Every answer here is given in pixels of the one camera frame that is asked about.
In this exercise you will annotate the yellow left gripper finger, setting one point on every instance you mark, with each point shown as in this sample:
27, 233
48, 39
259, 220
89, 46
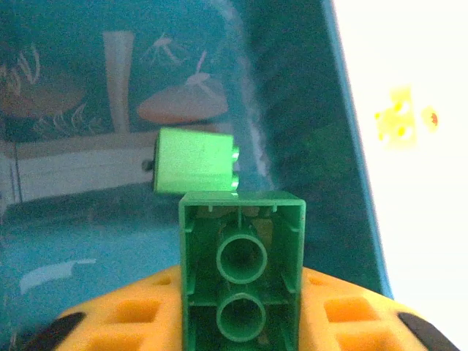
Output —
120, 325

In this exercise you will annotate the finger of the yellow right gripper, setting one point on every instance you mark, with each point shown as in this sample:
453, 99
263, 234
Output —
351, 321

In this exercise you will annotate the long green lego brick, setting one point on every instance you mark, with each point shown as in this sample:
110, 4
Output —
241, 278

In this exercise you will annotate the yellow lego brick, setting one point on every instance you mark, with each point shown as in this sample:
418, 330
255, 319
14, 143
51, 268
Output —
396, 117

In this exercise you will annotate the yellow lego with hole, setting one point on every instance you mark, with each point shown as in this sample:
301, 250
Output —
430, 118

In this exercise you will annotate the white plastic bin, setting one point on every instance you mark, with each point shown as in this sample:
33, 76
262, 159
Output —
420, 219

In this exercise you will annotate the teal plastic bin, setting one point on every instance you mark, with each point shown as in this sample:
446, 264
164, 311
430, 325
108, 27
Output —
303, 109

